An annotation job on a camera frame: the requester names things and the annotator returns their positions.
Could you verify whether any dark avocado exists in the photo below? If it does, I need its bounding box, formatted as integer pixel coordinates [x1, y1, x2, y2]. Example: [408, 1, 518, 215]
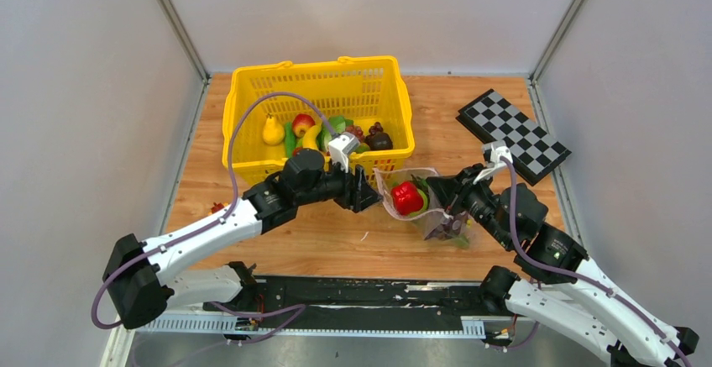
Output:
[364, 122, 394, 150]

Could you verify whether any white slotted cable duct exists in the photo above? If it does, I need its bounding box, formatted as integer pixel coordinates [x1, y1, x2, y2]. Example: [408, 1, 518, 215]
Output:
[138, 307, 485, 339]

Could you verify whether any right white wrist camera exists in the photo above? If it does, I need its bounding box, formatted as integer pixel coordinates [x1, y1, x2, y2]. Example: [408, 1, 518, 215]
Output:
[474, 140, 513, 184]

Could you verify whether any folded black chessboard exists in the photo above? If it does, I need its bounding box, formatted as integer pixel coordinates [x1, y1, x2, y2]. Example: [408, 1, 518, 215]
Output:
[456, 89, 572, 186]

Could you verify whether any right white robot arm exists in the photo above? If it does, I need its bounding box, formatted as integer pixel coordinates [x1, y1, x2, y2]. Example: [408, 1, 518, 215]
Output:
[427, 161, 699, 366]

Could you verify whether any green apple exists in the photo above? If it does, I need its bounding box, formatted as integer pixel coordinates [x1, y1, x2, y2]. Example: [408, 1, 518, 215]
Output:
[411, 189, 429, 216]

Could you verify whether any single yellow banana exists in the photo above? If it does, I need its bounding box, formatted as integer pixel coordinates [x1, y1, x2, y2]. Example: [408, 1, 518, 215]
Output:
[301, 124, 322, 151]

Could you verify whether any green cucumber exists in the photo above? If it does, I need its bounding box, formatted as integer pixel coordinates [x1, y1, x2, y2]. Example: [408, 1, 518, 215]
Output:
[284, 122, 297, 158]

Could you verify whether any yellow pear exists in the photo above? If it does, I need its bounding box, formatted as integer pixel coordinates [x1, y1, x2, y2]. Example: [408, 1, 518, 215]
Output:
[262, 114, 285, 146]

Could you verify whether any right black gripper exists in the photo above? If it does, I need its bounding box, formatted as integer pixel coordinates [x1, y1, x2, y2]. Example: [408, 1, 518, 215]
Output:
[424, 163, 513, 249]

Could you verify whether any red bell pepper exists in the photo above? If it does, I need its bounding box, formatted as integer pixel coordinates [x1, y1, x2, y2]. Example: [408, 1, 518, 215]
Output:
[390, 181, 419, 216]

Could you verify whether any clear zip top bag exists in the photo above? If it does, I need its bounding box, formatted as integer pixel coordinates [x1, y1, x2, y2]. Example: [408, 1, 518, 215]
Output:
[374, 167, 472, 249]

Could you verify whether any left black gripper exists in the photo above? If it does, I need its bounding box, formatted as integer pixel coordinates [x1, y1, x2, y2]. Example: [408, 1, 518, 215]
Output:
[297, 154, 385, 214]

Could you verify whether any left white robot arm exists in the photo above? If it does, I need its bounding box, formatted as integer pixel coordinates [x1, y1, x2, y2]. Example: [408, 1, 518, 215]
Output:
[95, 149, 381, 329]

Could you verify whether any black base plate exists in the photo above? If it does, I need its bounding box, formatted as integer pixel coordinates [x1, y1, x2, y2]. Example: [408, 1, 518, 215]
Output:
[224, 275, 513, 320]

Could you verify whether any colourful toy block car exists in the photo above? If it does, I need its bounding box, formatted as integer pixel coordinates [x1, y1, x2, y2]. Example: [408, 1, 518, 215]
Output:
[210, 202, 225, 214]

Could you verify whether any green lettuce head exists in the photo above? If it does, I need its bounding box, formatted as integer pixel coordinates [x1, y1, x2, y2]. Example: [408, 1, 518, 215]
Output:
[318, 115, 346, 151]

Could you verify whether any yellow plastic basket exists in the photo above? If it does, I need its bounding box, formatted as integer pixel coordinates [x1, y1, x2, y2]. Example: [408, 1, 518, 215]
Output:
[222, 55, 416, 185]

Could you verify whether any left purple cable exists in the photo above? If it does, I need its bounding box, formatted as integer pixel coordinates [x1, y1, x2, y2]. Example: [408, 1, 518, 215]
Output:
[90, 92, 338, 331]

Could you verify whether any red apple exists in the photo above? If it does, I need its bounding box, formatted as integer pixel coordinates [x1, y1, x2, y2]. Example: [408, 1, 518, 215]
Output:
[291, 113, 316, 139]

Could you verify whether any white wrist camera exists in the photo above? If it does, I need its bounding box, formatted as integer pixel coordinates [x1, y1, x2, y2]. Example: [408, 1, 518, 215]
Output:
[327, 132, 360, 173]
[474, 140, 513, 184]

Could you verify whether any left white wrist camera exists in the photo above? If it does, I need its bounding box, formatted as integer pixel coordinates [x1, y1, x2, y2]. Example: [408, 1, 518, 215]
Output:
[327, 132, 360, 173]

